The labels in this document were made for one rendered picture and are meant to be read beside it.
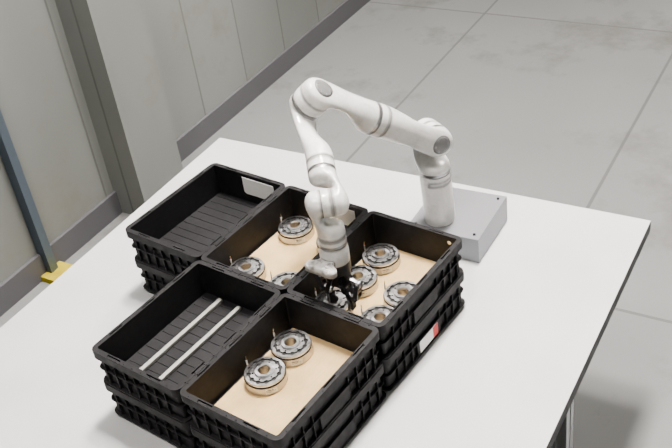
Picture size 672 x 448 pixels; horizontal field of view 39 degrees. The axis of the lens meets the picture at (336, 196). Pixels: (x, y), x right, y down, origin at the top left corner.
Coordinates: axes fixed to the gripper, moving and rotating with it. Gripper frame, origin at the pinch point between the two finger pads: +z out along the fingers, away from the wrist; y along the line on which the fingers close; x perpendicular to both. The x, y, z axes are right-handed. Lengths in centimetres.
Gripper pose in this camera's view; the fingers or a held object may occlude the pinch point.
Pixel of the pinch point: (341, 302)
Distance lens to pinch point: 245.4
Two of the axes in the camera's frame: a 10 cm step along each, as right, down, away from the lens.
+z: 1.2, 8.2, 5.5
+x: -5.7, 5.1, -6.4
